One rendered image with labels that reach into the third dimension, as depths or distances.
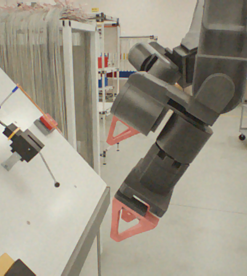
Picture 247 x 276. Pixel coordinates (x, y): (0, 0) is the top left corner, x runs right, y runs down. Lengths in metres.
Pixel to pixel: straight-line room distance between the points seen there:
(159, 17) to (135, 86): 8.54
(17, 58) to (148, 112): 1.21
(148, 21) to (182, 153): 8.61
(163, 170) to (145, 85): 0.11
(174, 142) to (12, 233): 0.39
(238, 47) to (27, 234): 0.51
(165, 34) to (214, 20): 8.49
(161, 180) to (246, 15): 0.21
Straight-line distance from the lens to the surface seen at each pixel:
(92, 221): 0.84
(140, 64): 0.62
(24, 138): 0.68
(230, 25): 0.35
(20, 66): 1.55
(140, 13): 9.03
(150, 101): 0.37
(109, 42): 3.98
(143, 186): 0.40
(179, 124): 0.37
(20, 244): 0.64
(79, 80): 1.77
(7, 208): 0.66
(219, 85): 0.34
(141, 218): 0.40
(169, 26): 8.84
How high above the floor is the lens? 1.30
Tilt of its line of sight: 17 degrees down
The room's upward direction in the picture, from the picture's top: straight up
